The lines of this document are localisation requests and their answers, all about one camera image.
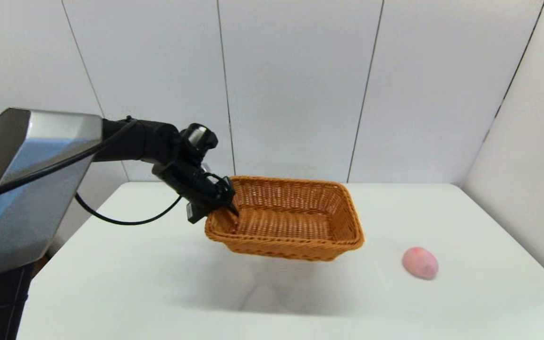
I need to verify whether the orange wicker basket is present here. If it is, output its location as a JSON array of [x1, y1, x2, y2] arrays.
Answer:
[[204, 176, 365, 262]]

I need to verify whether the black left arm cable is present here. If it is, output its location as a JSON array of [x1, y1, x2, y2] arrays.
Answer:
[[0, 118, 183, 226]]

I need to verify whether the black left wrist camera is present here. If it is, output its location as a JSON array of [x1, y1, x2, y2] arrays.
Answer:
[[186, 201, 209, 224]]

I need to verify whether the pink peach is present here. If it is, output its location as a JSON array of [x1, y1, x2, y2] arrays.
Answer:
[[402, 246, 439, 280]]

